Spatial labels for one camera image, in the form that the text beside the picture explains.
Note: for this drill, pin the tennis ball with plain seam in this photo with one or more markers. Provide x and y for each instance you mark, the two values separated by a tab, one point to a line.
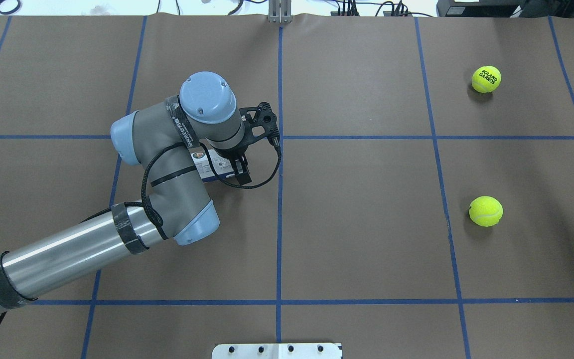
485	211

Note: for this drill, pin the Roland Garros tennis ball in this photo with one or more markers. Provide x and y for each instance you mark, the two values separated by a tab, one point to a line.
486	79

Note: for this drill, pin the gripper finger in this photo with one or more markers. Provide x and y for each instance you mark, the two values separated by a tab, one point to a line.
241	170

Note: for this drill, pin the aluminium frame post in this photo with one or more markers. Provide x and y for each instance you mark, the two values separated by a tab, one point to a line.
279	11

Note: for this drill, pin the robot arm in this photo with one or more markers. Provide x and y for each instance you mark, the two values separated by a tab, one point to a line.
172	202

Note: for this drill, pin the black box with label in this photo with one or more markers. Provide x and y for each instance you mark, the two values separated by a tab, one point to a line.
476	8

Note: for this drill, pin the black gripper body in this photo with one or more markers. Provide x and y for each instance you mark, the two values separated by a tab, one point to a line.
230	150

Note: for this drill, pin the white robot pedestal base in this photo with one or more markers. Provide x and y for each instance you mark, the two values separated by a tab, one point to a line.
278	351

